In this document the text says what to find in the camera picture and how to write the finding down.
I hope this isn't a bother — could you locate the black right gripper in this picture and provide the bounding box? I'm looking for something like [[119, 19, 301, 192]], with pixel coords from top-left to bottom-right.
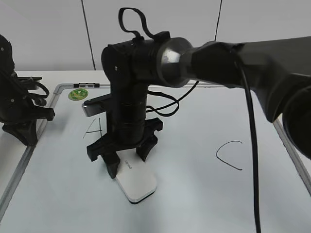
[[86, 84, 163, 179]]

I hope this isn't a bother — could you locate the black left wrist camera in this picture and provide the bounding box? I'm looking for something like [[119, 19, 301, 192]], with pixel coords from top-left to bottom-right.
[[18, 76, 42, 90]]

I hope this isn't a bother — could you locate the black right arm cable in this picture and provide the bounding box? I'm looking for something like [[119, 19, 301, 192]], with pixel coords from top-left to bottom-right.
[[118, 7, 262, 233]]

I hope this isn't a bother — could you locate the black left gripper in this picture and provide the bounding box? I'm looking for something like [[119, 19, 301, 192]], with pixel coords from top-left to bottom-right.
[[0, 36, 55, 146]]

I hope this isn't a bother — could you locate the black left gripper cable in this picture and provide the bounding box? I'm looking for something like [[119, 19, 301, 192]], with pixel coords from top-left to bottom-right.
[[14, 82, 51, 107]]

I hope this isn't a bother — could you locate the white whiteboard eraser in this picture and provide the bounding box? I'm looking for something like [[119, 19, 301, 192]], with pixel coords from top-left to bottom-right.
[[116, 158, 157, 204]]

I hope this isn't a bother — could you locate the green round magnet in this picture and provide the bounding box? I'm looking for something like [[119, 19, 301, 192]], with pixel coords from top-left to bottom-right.
[[68, 88, 88, 101]]

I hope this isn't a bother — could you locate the white framed whiteboard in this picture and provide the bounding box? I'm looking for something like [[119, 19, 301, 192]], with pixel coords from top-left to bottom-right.
[[0, 82, 311, 233]]

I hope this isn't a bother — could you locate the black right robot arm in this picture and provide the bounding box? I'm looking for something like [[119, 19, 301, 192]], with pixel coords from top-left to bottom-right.
[[84, 32, 311, 177]]

